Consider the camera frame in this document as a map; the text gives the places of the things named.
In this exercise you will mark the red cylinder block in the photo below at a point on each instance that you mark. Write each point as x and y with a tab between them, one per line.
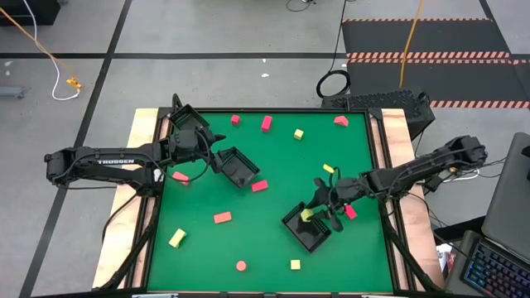
241	265

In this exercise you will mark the red rectangular block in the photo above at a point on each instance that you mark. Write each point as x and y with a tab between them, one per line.
259	186
181	178
223	217
350	212
266	123

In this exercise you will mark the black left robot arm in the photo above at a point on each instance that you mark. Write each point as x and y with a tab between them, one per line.
112	161

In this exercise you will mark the black mat with striped edges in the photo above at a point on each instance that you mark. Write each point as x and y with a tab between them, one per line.
372	37
455	83

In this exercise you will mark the wooden side board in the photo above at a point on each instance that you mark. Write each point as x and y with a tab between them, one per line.
395	118
141	124

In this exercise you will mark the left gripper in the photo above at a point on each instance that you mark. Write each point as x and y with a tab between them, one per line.
194	145

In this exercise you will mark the grey laptop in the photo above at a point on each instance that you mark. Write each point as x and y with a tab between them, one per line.
509	198

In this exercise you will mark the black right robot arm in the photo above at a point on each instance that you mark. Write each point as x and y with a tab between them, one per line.
414	169

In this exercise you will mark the small red cube block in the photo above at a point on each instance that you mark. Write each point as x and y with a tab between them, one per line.
235	120

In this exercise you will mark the black perforated computer case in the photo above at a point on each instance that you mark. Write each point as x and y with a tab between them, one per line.
372	100

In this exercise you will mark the yellow cube block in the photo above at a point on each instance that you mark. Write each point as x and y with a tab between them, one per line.
295	264
298	134
306	214

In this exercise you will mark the black table frame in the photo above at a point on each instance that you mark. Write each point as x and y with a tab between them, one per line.
269	110

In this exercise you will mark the black backlit keyboard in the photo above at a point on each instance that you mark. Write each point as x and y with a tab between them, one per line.
492	269

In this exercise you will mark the grey metal object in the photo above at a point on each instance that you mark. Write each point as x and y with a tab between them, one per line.
12	92

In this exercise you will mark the red wedge block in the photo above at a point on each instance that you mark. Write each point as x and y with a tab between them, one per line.
341	121

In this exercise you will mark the black power adapter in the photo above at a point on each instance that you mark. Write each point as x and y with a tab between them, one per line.
433	183

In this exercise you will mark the black cabinet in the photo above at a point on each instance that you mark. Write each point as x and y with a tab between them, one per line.
29	10

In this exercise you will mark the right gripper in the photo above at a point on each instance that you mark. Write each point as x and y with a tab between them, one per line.
345	190

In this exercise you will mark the long yellow block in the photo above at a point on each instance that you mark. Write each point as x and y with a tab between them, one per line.
177	238

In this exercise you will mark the yellow power plug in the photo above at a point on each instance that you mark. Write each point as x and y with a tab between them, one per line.
453	169

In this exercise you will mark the yellow plug connector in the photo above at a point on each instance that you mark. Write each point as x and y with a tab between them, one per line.
73	83

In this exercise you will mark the white and red box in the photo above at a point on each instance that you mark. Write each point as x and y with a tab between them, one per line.
445	258

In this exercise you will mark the black slotted plastic basket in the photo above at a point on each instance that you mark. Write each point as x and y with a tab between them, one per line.
186	116
308	238
238	167

